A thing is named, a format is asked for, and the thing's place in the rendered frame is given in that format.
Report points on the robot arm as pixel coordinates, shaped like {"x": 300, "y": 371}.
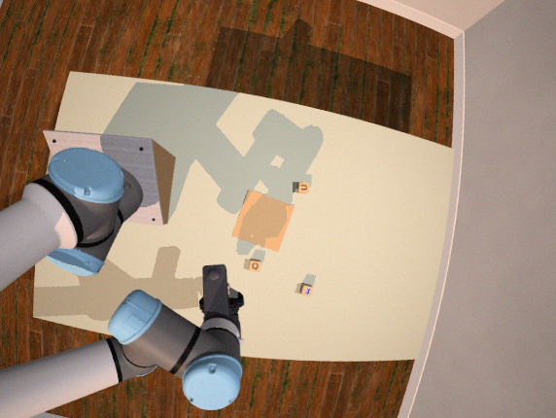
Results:
{"x": 92, "y": 188}

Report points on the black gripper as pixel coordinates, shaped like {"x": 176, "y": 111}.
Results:
{"x": 233, "y": 305}

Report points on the orange flat mat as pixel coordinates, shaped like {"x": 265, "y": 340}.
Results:
{"x": 263, "y": 220}

